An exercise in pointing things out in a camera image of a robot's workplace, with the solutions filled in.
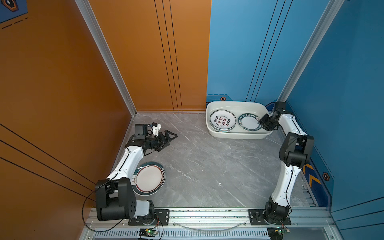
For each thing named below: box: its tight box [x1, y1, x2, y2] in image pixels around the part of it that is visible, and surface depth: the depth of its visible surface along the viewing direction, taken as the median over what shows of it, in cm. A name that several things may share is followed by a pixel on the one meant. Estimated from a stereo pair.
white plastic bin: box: [205, 101, 273, 140], surface depth 114 cm
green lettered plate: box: [238, 113, 263, 132], surface depth 115 cm
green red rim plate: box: [131, 161, 166, 197], surface depth 87 cm
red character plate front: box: [209, 109, 237, 132], surface depth 112 cm
